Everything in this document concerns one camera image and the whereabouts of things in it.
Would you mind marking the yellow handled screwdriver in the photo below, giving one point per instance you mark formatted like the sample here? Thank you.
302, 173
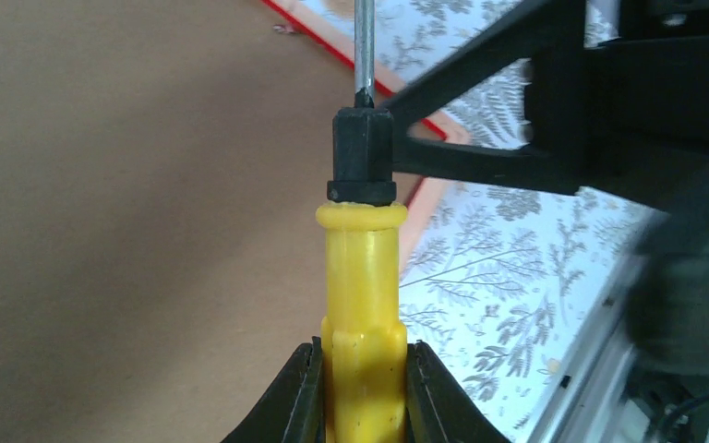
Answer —
363, 341

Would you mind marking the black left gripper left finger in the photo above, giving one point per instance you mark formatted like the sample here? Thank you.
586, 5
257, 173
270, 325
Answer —
291, 409

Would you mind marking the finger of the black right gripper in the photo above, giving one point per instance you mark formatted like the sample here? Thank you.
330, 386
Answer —
551, 34

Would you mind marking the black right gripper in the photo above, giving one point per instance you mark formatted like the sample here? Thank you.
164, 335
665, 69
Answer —
650, 88

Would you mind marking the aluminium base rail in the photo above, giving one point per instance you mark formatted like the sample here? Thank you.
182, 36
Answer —
587, 400

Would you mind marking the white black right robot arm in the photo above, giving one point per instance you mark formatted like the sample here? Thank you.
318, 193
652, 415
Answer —
667, 312

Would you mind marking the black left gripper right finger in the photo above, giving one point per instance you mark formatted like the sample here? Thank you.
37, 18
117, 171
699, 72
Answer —
439, 410

